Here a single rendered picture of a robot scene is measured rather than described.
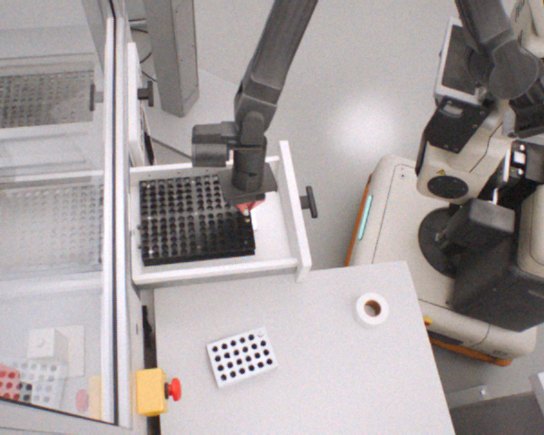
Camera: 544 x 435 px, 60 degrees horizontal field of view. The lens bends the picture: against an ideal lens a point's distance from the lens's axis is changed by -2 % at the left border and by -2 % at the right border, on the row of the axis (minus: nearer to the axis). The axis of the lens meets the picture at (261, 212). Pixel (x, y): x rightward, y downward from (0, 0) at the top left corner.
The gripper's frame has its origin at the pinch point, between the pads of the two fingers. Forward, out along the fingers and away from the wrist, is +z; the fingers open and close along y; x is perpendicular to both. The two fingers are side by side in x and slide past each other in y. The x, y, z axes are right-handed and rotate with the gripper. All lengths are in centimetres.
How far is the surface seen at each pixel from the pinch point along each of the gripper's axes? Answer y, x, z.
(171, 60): 1, -99, 41
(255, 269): 0.8, 11.4, 5.0
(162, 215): 16.1, -5.2, 4.8
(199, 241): 10.2, 4.0, 2.7
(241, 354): 6.5, 24.2, 15.3
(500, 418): -59, 49, 48
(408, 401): -24, 41, 20
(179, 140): 1, -91, 78
